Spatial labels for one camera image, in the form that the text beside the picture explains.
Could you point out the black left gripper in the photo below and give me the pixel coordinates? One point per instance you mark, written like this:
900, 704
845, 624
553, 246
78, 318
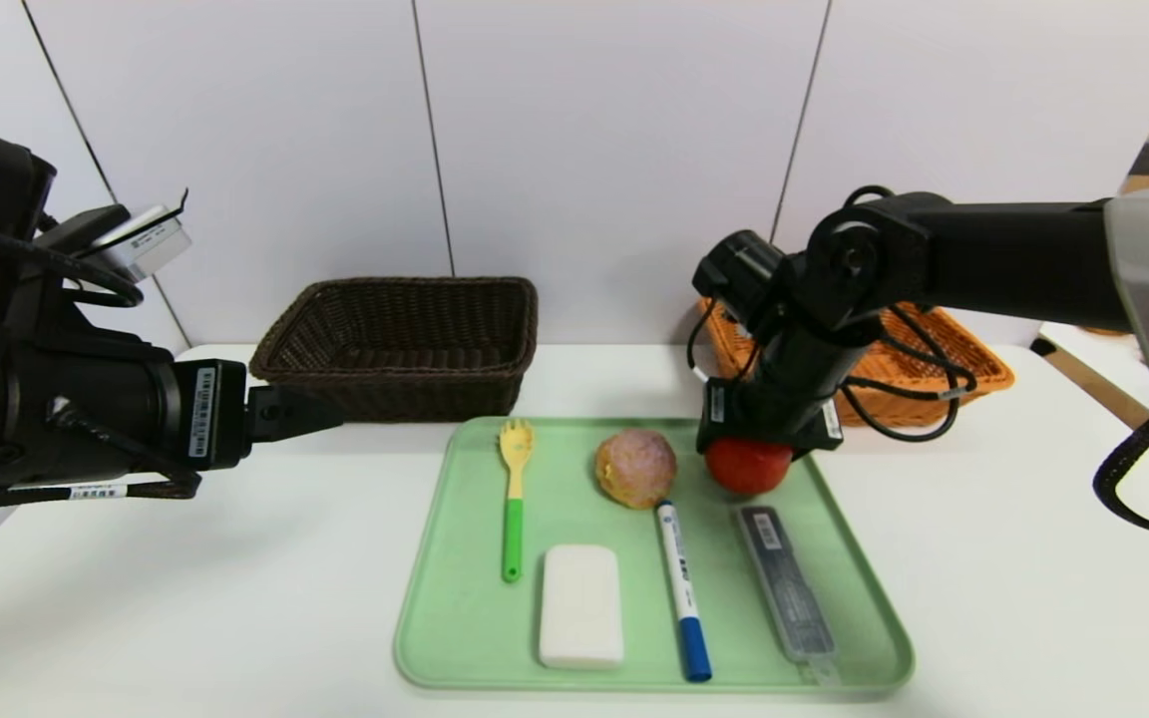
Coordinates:
210, 413

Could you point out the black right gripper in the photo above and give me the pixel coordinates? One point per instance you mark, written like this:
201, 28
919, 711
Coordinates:
766, 424

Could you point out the red apple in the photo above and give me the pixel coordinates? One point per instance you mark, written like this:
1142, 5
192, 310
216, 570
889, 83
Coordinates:
749, 471

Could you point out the pink yellow bread bun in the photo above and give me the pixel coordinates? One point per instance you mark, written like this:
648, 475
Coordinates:
634, 469

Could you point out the grey transparent pencil lead case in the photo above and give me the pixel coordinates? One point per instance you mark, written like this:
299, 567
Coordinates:
784, 588

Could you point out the yellow green pasta fork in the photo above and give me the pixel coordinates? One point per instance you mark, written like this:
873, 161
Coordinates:
513, 538

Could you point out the white soap block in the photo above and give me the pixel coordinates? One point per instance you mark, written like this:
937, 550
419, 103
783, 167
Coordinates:
580, 606

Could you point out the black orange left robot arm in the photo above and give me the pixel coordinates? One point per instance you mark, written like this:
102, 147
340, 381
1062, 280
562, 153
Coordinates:
26, 409

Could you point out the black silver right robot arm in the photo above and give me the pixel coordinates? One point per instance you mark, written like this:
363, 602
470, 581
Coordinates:
1013, 259

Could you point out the dark brown wicker basket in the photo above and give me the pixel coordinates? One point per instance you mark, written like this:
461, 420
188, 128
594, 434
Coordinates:
405, 401

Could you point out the orange wicker basket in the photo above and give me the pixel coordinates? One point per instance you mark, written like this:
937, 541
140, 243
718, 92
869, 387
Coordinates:
993, 377

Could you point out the white blue marker pen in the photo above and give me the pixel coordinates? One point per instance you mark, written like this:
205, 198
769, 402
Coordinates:
680, 588

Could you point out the light green plastic tray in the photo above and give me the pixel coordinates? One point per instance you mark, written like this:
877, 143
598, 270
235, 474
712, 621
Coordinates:
470, 618

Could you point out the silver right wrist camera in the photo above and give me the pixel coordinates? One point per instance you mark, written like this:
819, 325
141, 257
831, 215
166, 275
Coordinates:
739, 274

